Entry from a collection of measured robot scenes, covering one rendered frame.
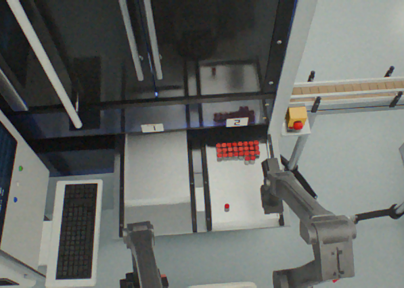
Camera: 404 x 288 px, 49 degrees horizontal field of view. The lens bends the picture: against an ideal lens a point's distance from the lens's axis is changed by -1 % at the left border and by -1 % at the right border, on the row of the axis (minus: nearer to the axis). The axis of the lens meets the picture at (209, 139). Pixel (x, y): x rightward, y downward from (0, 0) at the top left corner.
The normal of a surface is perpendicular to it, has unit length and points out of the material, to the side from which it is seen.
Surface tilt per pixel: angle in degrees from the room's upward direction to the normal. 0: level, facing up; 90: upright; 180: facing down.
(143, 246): 41
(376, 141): 0
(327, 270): 27
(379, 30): 0
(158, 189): 0
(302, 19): 90
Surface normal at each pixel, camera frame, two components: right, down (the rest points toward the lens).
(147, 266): -0.01, -0.93
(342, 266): 0.12, -0.02
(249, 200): 0.00, -0.46
